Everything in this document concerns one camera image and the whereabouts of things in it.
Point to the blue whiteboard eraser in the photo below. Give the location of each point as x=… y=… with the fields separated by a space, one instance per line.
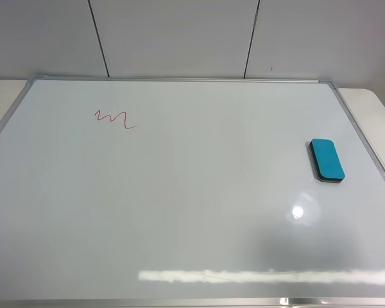
x=326 y=161

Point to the white whiteboard with aluminium frame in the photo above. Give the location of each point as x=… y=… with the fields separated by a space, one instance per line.
x=213 y=200

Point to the red marker squiggle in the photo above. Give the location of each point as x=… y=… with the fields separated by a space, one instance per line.
x=108 y=117

